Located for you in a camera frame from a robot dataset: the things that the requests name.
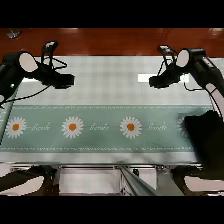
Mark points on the black garment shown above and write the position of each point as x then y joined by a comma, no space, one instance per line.
208,136

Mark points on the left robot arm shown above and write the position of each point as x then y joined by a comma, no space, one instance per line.
13,71

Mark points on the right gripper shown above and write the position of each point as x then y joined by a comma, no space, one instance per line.
163,81

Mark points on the silver frame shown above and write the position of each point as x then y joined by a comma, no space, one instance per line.
136,185

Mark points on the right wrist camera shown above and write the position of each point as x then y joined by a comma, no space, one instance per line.
167,52

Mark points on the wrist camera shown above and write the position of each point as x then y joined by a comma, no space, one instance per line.
49,50
167,52

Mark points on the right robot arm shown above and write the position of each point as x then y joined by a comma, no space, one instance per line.
200,65

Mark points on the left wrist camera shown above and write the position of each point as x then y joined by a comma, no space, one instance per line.
49,50

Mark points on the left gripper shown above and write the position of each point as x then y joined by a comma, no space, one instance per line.
62,81

